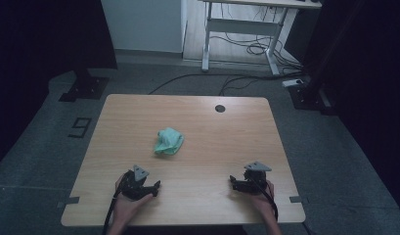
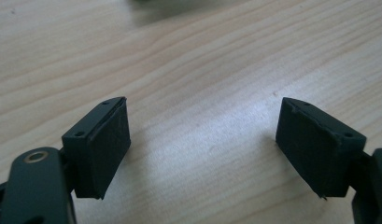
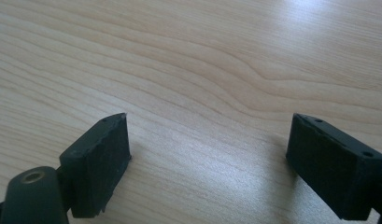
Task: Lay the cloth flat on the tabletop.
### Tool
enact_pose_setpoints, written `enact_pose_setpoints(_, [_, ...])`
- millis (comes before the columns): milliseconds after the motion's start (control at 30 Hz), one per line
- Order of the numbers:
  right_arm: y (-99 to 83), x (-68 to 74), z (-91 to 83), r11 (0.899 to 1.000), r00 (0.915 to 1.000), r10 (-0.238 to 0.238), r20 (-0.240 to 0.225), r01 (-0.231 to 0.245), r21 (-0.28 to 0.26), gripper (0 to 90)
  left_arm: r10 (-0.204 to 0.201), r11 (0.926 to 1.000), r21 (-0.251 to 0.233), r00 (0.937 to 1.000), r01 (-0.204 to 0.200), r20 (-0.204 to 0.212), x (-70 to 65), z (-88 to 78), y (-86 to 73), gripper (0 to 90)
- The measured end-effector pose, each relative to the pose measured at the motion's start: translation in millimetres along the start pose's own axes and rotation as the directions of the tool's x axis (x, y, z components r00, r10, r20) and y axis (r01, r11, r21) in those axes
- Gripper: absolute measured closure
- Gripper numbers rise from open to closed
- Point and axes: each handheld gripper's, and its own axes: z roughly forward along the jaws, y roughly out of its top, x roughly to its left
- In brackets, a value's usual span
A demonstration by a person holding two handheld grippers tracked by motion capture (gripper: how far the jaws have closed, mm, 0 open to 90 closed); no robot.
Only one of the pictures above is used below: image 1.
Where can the grey tape strip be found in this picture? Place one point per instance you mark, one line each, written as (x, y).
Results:
(70, 200)
(298, 199)

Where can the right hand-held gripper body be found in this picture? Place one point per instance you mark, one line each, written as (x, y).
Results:
(256, 181)

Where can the dark curtain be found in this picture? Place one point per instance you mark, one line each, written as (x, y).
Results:
(41, 49)
(367, 65)

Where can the person's left hand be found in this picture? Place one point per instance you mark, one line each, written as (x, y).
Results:
(127, 207)

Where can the black stand base plate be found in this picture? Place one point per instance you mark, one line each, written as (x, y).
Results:
(310, 98)
(86, 88)

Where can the white metal-frame desk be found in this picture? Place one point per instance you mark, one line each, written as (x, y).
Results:
(243, 26)

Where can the person's right hand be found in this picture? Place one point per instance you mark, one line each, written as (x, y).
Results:
(264, 204)

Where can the black tape floor marking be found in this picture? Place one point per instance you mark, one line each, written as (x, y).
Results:
(80, 128)

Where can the green fleece towel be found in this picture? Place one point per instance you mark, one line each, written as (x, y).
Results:
(168, 142)

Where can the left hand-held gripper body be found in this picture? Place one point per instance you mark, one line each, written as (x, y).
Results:
(134, 187)

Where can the white power strip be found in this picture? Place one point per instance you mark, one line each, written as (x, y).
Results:
(292, 83)

